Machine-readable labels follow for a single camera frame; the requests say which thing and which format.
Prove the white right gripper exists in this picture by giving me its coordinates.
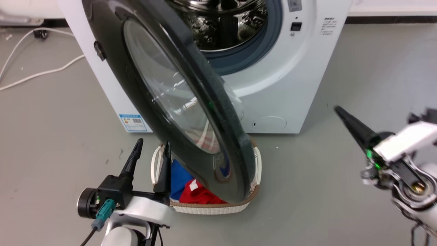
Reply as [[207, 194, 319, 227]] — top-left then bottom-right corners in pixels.
[[334, 106, 437, 189]]

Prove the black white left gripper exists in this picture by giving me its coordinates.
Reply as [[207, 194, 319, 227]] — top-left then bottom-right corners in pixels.
[[77, 138, 175, 228]]

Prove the black round glass washer door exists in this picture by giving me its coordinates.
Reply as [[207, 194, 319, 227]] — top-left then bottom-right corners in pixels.
[[81, 0, 256, 205]]

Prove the white front-load washing machine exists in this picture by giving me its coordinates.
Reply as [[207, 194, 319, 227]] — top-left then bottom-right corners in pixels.
[[57, 0, 352, 134]]

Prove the blue-grey rubber door gasket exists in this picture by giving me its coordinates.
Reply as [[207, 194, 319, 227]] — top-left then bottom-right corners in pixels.
[[204, 0, 284, 76]]

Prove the blue garment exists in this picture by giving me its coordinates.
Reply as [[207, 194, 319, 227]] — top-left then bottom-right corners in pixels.
[[170, 159, 195, 201]]

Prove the blue energy label sticker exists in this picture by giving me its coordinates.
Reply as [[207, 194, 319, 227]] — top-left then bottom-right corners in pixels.
[[119, 114, 148, 133]]

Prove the red garment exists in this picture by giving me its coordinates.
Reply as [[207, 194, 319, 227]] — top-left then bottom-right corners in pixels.
[[179, 178, 228, 205]]

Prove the white woven laundry basket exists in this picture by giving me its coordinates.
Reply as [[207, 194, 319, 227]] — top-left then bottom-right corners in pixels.
[[151, 138, 263, 215]]

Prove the stainless steel washer drum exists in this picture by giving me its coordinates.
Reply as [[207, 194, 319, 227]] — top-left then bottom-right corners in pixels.
[[167, 0, 269, 52]]

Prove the black cable with teal connector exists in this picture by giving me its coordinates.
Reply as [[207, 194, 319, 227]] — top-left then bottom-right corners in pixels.
[[80, 199, 117, 246]]

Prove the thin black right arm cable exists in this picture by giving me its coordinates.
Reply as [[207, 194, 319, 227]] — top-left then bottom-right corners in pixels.
[[409, 221, 431, 246]]

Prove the white floor cable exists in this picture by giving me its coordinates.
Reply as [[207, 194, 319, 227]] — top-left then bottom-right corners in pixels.
[[0, 27, 74, 81], [0, 54, 85, 92]]

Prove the grey metal base plate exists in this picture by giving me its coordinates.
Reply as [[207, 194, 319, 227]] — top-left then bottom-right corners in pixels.
[[0, 9, 44, 27]]

